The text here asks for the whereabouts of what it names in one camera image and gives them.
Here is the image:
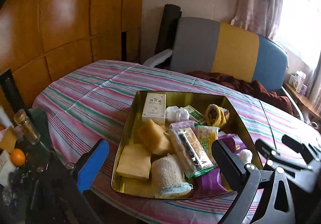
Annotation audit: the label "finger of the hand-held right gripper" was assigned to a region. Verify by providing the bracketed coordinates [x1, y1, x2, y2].
[254, 139, 314, 172]
[281, 134, 321, 165]

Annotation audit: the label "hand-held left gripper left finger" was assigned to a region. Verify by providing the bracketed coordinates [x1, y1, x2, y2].
[25, 139, 110, 224]

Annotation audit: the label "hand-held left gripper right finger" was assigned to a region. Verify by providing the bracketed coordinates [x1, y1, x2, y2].
[211, 139, 297, 224]

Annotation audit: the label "small white cotton ball pack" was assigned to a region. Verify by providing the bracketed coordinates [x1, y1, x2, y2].
[237, 150, 253, 165]

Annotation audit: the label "purple snack packet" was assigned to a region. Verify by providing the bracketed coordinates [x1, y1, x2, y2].
[196, 167, 228, 196]
[221, 134, 248, 153]

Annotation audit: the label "rice puff packet yellow label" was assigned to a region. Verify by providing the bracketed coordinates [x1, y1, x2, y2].
[194, 125, 219, 164]

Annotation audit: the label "pale yellow sponge cloth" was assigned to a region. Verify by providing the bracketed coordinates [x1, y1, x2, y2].
[117, 144, 152, 181]

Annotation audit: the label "snack bar packet black label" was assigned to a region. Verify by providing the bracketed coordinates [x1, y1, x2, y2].
[164, 126, 217, 180]

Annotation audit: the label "yellow sock roll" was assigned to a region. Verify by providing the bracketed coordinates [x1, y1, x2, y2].
[206, 104, 230, 128]

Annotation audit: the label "gold tin box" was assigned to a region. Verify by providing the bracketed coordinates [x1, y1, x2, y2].
[110, 91, 264, 201]

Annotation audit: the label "beige sock roll blue cuff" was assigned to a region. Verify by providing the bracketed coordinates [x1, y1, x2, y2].
[150, 155, 194, 199]

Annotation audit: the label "yellow sponge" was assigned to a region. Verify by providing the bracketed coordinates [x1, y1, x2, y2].
[138, 119, 174, 156]

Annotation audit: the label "beige carton box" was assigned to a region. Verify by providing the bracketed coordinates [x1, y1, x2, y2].
[142, 92, 167, 125]

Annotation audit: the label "wooden windowsill shelf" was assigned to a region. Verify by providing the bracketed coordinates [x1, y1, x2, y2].
[283, 81, 321, 119]

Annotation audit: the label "dark glass side table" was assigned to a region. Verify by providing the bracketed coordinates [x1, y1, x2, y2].
[0, 109, 101, 224]

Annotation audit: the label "white boxes on sill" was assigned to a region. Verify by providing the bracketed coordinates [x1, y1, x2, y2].
[288, 70, 308, 96]

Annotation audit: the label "brown blanket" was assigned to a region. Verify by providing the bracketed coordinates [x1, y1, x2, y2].
[187, 71, 294, 114]

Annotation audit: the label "orange fruit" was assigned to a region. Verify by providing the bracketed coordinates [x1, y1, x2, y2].
[10, 148, 26, 167]

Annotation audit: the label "striped bedsheet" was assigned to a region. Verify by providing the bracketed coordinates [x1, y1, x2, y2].
[33, 60, 321, 224]

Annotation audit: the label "glass bottle gold cap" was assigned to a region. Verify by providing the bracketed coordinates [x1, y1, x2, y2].
[13, 109, 41, 145]

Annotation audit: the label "white box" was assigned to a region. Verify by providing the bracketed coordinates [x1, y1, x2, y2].
[0, 150, 16, 187]

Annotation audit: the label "yellow paper pad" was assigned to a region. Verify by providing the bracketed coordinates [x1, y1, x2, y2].
[0, 127, 18, 153]

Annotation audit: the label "window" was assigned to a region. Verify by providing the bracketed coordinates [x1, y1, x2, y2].
[273, 0, 321, 69]

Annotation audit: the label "black rolled mat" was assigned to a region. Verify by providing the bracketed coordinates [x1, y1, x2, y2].
[155, 4, 183, 54]

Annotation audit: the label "wooden wardrobe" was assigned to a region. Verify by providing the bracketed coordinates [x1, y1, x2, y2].
[0, 0, 146, 114]

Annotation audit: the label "grey metal bed rail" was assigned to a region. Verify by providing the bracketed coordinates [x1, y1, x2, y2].
[280, 87, 306, 122]

